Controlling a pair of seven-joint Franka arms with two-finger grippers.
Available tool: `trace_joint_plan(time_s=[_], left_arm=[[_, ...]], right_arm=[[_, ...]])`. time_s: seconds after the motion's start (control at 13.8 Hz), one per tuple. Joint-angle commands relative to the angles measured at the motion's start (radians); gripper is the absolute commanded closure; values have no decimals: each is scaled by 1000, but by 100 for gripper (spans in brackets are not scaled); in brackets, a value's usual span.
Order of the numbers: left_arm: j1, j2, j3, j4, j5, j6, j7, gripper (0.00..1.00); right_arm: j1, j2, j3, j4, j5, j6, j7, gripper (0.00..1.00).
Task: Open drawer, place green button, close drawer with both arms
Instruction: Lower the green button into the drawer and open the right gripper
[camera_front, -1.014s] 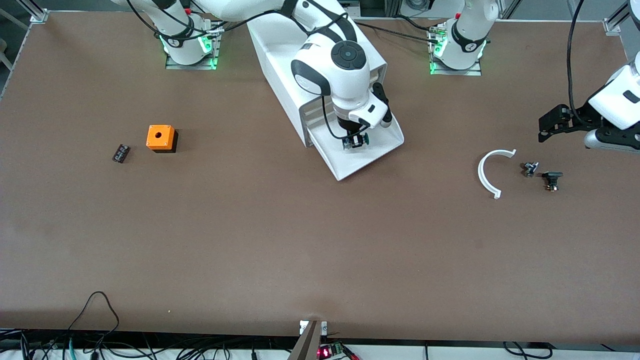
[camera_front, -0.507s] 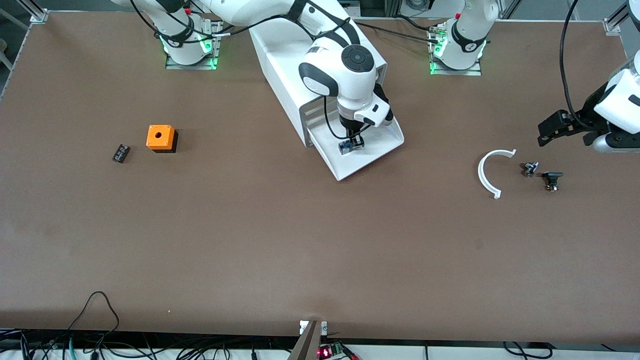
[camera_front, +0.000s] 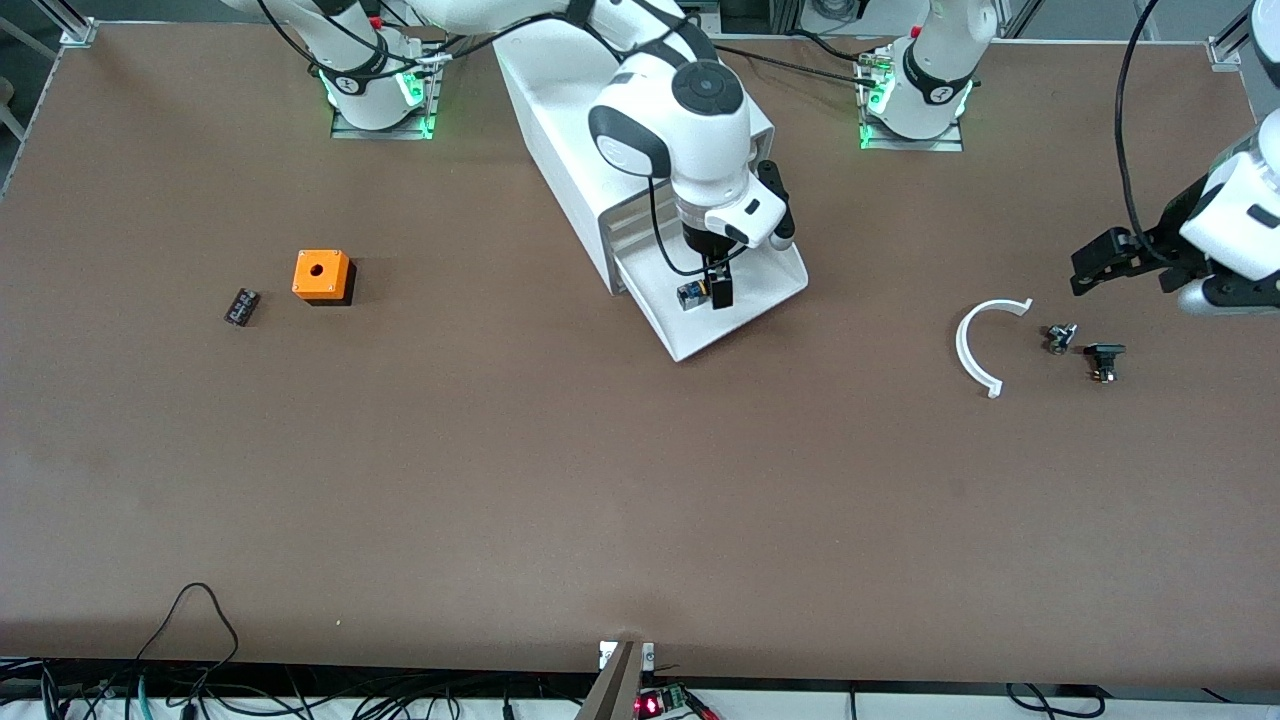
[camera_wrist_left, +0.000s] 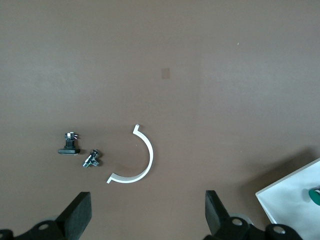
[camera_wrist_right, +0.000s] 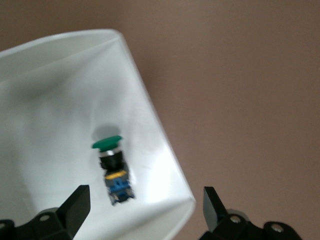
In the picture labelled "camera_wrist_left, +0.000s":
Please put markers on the black flat-head button part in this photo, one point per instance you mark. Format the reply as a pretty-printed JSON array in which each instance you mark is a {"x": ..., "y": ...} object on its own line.
[{"x": 69, "y": 150}]

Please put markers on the small metallic switch part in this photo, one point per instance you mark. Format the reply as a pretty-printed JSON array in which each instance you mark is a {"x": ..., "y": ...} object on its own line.
[{"x": 92, "y": 158}]

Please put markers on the white semicircular bracket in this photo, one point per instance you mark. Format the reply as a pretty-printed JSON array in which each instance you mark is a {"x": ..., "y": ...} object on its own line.
[{"x": 150, "y": 155}]

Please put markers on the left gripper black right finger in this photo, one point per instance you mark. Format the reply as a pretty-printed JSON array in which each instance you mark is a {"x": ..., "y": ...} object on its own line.
[{"x": 217, "y": 220}]

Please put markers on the green push button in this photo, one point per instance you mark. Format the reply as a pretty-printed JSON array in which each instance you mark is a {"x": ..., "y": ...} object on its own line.
[{"x": 315, "y": 198}]

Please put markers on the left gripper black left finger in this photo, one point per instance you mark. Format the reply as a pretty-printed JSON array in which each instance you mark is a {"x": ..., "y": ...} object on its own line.
[{"x": 75, "y": 217}]

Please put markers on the white plastic drawer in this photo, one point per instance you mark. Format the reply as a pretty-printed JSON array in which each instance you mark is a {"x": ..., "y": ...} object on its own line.
[{"x": 287, "y": 195}]

